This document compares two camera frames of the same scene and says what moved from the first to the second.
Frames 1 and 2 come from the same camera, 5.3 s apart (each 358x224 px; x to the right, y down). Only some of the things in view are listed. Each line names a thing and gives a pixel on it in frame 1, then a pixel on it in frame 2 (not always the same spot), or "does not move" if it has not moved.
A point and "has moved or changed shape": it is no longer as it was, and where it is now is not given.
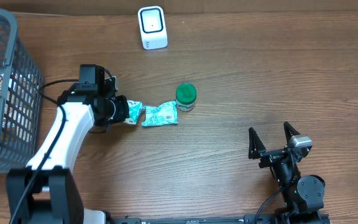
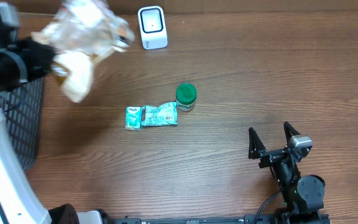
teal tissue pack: (135, 108) has moved or changed shape
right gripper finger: (255, 145) does not move
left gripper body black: (122, 109) -> (42, 58)
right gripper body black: (270, 158) does not move
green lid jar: (186, 94) does not move
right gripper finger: (289, 132) does not move
